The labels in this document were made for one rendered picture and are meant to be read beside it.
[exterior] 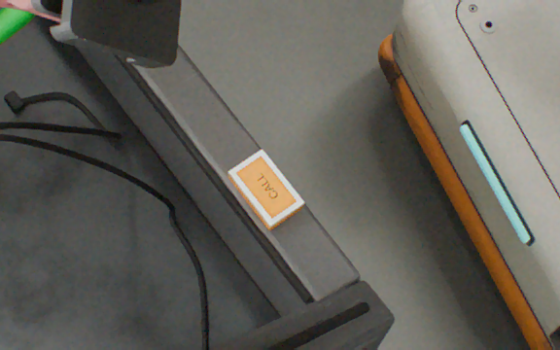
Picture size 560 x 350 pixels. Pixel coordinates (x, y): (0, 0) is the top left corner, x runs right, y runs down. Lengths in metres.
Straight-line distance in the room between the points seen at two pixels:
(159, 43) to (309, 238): 0.34
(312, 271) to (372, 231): 1.03
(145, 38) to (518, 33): 1.23
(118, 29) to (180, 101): 0.37
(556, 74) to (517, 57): 0.06
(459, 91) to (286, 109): 0.35
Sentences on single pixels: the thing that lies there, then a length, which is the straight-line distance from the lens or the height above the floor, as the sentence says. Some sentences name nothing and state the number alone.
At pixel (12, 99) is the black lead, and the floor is 0.84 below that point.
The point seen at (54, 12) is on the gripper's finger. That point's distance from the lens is 0.55.
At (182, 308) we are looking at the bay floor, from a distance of 0.98.
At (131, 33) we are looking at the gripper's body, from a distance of 0.55.
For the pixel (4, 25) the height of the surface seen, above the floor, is 1.21.
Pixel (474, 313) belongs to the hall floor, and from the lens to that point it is 1.88.
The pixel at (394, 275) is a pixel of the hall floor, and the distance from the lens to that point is 1.88.
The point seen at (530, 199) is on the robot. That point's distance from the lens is 1.66.
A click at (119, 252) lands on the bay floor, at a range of 0.99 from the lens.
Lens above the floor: 1.77
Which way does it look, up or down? 69 degrees down
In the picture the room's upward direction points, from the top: 11 degrees clockwise
